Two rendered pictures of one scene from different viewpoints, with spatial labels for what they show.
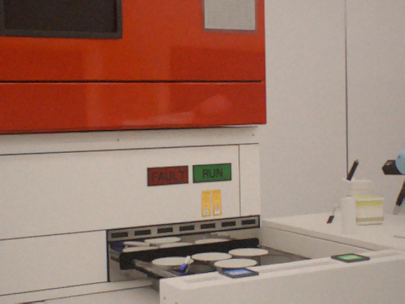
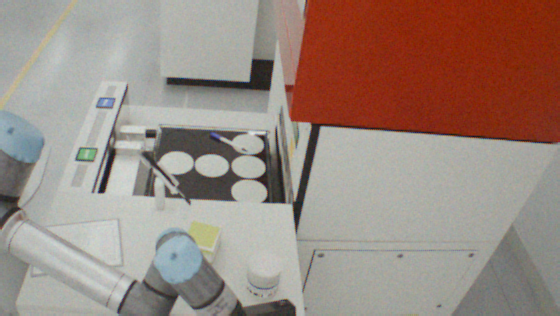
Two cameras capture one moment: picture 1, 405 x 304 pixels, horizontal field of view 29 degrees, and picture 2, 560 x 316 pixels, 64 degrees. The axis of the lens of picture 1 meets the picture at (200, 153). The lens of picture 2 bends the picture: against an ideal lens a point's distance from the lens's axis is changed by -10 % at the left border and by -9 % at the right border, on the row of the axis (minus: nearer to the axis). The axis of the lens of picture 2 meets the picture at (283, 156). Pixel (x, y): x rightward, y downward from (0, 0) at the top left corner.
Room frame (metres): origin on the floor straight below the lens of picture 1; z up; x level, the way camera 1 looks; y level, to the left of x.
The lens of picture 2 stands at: (2.35, -1.04, 1.86)
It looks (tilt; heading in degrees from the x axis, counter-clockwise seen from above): 39 degrees down; 107
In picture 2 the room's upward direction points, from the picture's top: 10 degrees clockwise
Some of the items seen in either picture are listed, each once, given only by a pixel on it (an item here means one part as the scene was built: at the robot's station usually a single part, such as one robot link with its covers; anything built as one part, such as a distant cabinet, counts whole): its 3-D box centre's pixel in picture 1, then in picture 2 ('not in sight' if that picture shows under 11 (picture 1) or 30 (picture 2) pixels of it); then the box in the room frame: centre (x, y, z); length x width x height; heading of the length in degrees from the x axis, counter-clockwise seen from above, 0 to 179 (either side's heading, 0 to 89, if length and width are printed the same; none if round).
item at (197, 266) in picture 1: (233, 264); (212, 165); (1.84, -0.07, 0.90); 0.34 x 0.34 x 0.01; 28
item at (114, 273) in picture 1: (187, 253); (281, 166); (2.01, 0.04, 0.89); 0.44 x 0.02 x 0.10; 118
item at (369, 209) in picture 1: (364, 210); (201, 243); (2.00, -0.42, 1.00); 0.07 x 0.07 x 0.07; 13
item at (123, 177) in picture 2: not in sight; (125, 172); (1.61, -0.21, 0.87); 0.36 x 0.08 x 0.03; 118
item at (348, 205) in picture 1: (343, 204); (166, 187); (1.85, -0.34, 1.03); 0.06 x 0.04 x 0.13; 28
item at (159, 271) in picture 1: (165, 274); (214, 129); (1.75, 0.09, 0.90); 0.37 x 0.01 x 0.01; 28
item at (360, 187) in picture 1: (360, 197); (263, 276); (2.17, -0.44, 1.01); 0.07 x 0.07 x 0.10
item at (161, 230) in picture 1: (186, 228); (286, 150); (2.02, 0.04, 0.96); 0.44 x 0.01 x 0.02; 118
